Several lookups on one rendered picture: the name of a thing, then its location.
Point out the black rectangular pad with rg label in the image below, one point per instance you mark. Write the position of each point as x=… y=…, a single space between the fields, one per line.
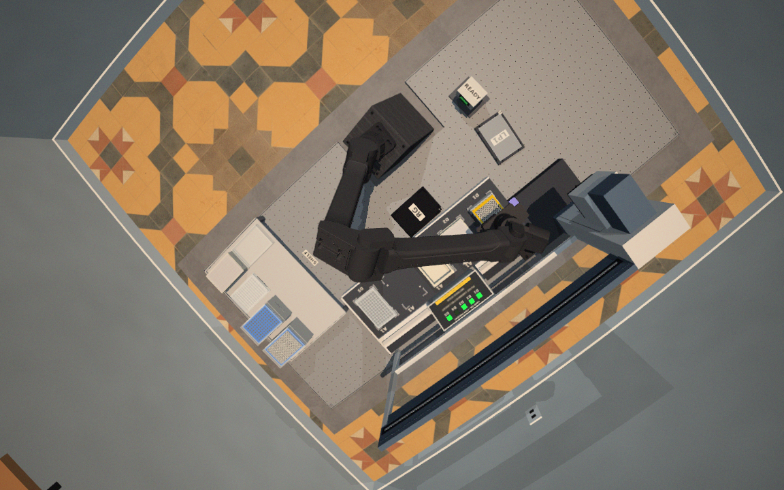
x=416 y=212

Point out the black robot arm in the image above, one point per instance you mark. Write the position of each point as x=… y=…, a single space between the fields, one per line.
x=364 y=256

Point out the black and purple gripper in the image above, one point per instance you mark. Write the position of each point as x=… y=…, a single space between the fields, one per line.
x=514 y=208

